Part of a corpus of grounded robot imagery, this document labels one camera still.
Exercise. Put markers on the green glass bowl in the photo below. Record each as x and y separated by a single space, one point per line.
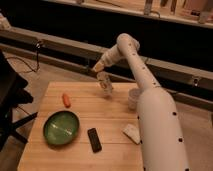
61 128

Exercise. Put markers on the black chair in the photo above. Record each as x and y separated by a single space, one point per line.
12 93

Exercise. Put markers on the black remote control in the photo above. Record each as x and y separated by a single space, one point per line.
94 140

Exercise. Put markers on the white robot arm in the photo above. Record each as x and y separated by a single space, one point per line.
163 145

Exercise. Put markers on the orange carrot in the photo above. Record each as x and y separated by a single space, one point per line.
66 100

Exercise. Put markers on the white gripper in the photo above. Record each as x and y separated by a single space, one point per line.
105 82

